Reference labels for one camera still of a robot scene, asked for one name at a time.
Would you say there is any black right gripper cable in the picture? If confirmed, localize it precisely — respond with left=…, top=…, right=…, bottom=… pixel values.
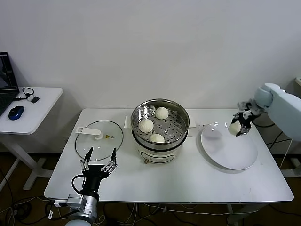
left=253, top=117, right=279, bottom=128

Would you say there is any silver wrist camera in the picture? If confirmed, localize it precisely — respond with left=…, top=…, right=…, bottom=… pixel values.
left=237, top=100, right=251, bottom=111
left=54, top=194, right=85, bottom=210

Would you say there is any white stand foot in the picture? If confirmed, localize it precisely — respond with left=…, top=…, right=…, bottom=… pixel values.
left=281, top=157, right=301, bottom=178

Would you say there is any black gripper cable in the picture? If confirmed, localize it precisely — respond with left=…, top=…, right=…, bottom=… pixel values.
left=253, top=117, right=279, bottom=128
left=71, top=174, right=87, bottom=195

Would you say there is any thin white hanging cable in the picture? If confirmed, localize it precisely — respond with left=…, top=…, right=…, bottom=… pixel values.
left=279, top=136, right=294, bottom=169

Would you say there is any white side table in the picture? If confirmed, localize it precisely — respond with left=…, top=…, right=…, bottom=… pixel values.
left=0, top=87, right=63, bottom=191

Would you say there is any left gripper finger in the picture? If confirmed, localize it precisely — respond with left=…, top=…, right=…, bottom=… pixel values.
left=101, top=147, right=119, bottom=174
left=79, top=146, right=94, bottom=172

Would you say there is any blue computer mouse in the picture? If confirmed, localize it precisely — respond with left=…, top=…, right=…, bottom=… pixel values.
left=8, top=106, right=25, bottom=121

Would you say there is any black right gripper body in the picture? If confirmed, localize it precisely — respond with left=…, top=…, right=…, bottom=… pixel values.
left=238, top=110, right=254, bottom=129

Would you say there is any white round plate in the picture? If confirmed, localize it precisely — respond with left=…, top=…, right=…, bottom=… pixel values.
left=200, top=122, right=259, bottom=170

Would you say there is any stainless steel steamer basket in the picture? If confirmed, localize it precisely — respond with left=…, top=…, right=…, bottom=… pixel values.
left=130, top=99, right=190, bottom=150

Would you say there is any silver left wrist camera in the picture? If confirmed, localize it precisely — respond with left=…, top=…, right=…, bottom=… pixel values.
left=54, top=194, right=85, bottom=210

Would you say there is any thin black looped cable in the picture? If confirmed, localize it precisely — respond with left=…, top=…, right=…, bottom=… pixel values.
left=14, top=87, right=35, bottom=102

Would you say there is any black laptop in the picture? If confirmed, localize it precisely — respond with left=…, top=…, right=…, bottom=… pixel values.
left=0, top=51, right=20, bottom=117

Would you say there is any white floor cable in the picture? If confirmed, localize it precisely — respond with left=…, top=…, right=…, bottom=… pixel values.
left=121, top=203, right=170, bottom=226

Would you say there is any white steamed baozi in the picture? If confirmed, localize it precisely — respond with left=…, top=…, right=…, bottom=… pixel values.
left=228, top=122, right=242, bottom=136
left=139, top=119, right=154, bottom=133
left=154, top=107, right=169, bottom=120
left=149, top=133, right=165, bottom=144

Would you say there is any white electric cooker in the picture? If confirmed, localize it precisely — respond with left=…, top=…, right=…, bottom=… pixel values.
left=124, top=115, right=197, bottom=164

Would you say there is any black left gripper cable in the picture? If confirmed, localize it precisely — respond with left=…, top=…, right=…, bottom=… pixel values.
left=71, top=174, right=87, bottom=195

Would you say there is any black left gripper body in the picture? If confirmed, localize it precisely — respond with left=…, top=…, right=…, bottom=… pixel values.
left=82, top=164, right=111, bottom=196

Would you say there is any black floor cable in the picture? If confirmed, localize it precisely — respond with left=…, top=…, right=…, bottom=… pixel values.
left=0, top=169, right=51, bottom=226

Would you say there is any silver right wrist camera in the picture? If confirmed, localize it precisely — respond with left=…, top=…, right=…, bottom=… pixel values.
left=237, top=100, right=251, bottom=111

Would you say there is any white table leg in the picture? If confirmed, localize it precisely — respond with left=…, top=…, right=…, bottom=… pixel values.
left=226, top=203, right=239, bottom=224

